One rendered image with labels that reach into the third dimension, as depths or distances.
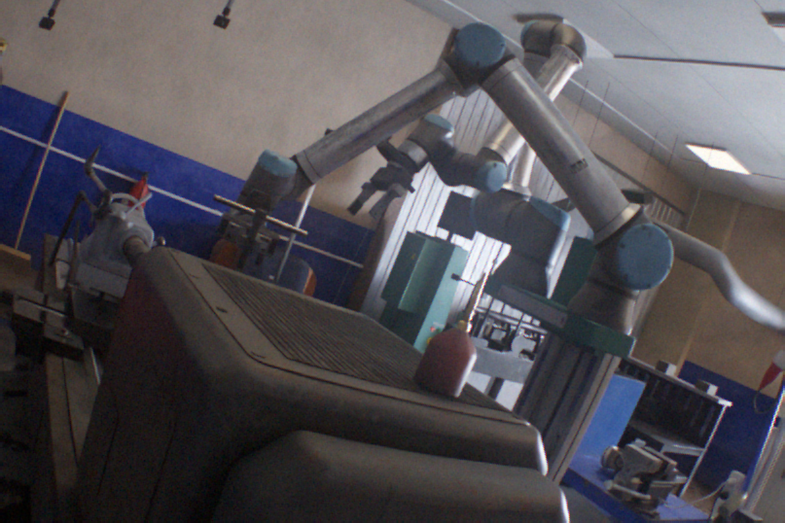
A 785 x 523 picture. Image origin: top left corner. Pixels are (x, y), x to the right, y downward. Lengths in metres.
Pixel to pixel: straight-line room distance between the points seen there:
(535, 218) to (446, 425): 1.42
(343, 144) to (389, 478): 1.20
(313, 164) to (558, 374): 0.98
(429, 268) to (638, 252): 4.61
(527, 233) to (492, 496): 1.48
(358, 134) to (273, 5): 4.53
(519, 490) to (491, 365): 5.53
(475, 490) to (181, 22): 5.52
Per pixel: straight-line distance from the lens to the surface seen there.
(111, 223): 2.61
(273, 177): 1.69
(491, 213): 2.32
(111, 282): 2.76
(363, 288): 6.80
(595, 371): 2.02
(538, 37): 2.36
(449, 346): 0.91
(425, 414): 0.84
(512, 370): 6.53
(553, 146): 1.64
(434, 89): 1.81
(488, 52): 1.66
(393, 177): 1.97
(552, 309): 1.93
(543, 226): 2.21
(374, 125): 1.80
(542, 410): 2.25
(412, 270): 6.07
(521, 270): 2.20
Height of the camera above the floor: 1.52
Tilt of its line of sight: 1 degrees down
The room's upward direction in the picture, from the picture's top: 22 degrees clockwise
